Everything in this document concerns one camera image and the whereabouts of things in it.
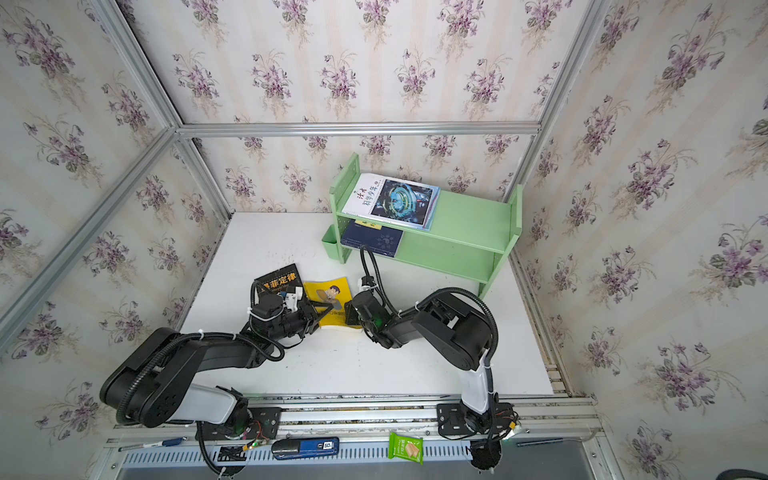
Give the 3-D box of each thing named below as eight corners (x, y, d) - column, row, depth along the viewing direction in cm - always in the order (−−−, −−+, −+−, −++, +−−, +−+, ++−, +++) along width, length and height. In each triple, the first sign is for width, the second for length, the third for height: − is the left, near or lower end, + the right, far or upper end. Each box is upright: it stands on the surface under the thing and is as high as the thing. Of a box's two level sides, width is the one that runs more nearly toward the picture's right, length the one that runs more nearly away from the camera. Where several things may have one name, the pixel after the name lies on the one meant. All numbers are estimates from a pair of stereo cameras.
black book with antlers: (262, 305, 96) (260, 301, 94) (256, 282, 102) (253, 278, 100) (304, 287, 100) (303, 284, 99) (296, 266, 106) (294, 263, 104)
